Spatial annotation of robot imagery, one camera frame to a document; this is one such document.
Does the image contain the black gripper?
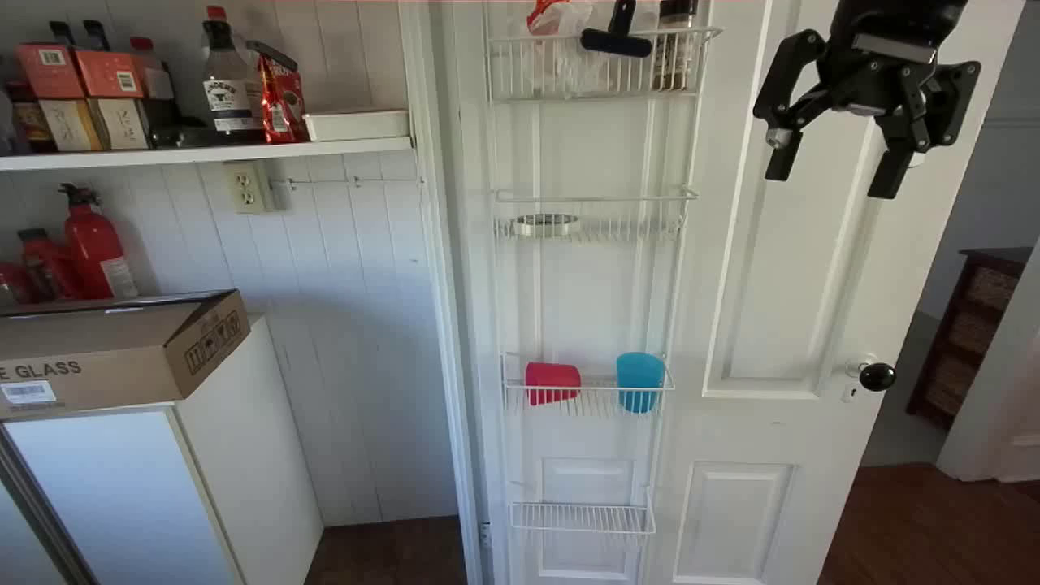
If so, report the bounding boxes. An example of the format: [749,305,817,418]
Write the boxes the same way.
[754,0,986,201]

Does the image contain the pink plastic cup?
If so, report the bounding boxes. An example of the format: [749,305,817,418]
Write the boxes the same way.
[523,362,584,409]

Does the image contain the blue plastic cup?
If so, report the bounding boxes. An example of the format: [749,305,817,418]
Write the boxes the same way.
[614,348,667,417]

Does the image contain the white panel door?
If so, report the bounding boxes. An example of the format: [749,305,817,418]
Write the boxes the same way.
[437,0,1028,585]

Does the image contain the dark wooden dresser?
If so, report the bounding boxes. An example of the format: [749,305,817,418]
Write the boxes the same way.
[908,243,1035,432]

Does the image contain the black door knob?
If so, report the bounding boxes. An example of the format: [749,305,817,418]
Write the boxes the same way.
[857,362,901,393]

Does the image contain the red and white packet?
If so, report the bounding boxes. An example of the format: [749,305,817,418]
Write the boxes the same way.
[525,0,572,43]

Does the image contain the flat white box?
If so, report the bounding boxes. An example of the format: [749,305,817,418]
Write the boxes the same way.
[301,106,412,145]

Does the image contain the red snack bag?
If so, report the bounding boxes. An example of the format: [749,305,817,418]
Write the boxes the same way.
[252,43,313,145]

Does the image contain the clear liquor bottle black label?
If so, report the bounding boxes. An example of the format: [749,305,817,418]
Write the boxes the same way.
[197,2,264,140]

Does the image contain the dark glass bottle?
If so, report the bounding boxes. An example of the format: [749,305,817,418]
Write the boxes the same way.
[127,35,184,151]

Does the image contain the white refrigerator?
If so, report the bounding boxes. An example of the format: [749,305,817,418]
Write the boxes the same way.
[0,317,326,585]

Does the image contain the pink and tan carton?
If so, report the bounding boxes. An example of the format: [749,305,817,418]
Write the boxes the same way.
[76,44,152,153]
[13,43,108,155]

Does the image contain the large red fire extinguisher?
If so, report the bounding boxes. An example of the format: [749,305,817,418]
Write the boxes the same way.
[57,182,140,302]

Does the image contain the brown cardboard box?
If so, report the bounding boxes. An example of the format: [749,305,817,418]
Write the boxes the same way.
[0,286,252,424]

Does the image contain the small red fire extinguisher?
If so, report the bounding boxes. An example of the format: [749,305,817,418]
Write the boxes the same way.
[13,224,76,305]

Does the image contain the white wire door rack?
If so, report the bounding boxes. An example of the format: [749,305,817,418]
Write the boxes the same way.
[482,18,724,546]

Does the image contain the white wall outlet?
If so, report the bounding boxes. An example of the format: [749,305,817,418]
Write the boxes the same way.
[225,159,277,218]

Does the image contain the white wall shelf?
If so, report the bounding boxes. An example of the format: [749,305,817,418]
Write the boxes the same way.
[0,132,417,175]

